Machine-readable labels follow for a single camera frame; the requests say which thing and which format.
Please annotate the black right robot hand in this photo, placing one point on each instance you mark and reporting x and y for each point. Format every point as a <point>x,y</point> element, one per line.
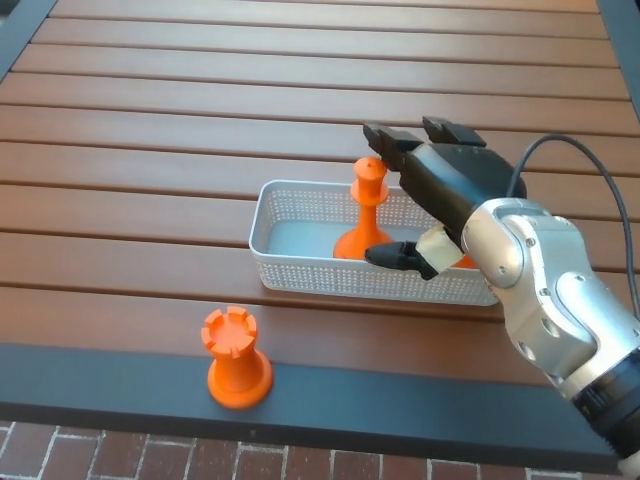
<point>465,175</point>

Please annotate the orange cup-top chess piece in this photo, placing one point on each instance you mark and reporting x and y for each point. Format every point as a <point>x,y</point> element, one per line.
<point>466,261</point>

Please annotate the orange slender chess piece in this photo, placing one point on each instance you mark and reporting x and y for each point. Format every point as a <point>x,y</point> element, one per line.
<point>367,200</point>

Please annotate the white perforated plastic basket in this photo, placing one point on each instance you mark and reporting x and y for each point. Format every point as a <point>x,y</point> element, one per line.
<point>310,277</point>

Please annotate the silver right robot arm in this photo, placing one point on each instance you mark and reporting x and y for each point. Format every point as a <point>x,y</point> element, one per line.
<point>540,280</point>

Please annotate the orange rook chess piece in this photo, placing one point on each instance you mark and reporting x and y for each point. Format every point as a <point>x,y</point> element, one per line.
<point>237,372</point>

